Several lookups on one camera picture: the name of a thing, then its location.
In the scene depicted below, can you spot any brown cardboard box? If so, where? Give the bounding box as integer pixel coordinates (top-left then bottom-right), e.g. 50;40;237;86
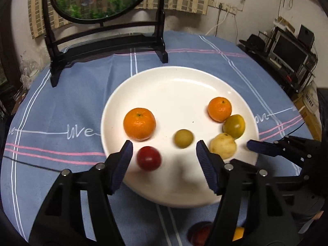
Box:
292;99;322;141

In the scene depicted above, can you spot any black box device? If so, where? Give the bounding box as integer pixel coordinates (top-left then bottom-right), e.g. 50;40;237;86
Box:
247;34;268;52

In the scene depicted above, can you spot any yellow-orange fruit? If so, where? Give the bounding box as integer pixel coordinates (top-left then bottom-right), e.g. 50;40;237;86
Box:
232;226;244;242

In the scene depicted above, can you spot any red round fruit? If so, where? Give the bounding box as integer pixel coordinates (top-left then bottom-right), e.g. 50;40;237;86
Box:
136;146;162;172

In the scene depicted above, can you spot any black computer monitor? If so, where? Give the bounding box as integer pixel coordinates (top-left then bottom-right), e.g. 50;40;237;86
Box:
272;34;308;73

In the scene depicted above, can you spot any clear plastic bag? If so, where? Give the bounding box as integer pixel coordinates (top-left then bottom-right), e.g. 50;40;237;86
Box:
19;54;43;88

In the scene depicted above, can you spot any small orange mandarin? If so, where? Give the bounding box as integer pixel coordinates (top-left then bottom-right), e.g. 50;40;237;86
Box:
207;97;232;123

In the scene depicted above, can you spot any white router box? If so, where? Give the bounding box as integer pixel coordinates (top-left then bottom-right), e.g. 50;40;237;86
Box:
274;17;295;31

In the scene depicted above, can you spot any white power cable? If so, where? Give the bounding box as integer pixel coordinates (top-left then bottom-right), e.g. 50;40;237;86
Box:
205;8;228;36

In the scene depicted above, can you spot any white wall power strip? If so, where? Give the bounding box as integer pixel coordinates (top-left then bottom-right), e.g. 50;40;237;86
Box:
208;1;238;14

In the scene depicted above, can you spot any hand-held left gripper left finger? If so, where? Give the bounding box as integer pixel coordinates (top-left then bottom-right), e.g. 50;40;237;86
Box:
28;140;134;246

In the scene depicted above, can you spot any green-yellow citrus fruit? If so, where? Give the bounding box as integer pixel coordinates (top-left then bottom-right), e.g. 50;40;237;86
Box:
222;114;246;139

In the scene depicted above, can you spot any blue striped tablecloth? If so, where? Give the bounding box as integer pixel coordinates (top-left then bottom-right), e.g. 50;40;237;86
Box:
0;29;321;246

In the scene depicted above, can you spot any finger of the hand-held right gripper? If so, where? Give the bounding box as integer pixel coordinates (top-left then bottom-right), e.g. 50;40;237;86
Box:
247;135;319;169
230;158;305;198

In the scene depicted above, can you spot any large red fruit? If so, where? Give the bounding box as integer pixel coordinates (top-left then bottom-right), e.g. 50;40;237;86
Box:
188;222;213;246

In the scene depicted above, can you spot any white plastic bucket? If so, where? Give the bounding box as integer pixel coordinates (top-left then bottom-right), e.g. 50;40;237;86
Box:
301;84;319;113

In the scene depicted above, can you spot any small yellow-green fruit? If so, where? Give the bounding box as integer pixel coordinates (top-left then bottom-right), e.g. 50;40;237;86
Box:
174;129;194;149

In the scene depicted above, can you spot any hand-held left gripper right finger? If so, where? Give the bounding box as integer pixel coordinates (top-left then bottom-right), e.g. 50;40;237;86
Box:
195;140;300;246

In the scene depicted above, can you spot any large orange mandarin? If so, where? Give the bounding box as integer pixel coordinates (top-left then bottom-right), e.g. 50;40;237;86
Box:
123;108;156;141

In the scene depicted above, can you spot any black tv stand with monitor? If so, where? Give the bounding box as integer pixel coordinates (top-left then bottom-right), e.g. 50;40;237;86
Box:
238;28;318;95

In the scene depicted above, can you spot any black speaker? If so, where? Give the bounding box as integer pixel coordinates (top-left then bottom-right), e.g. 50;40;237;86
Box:
297;24;315;48

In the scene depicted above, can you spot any pale yellow fruit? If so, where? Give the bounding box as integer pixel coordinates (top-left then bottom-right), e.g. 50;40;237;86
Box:
210;133;237;160

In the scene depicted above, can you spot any white round plate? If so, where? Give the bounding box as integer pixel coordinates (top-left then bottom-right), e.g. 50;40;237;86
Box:
100;66;260;209

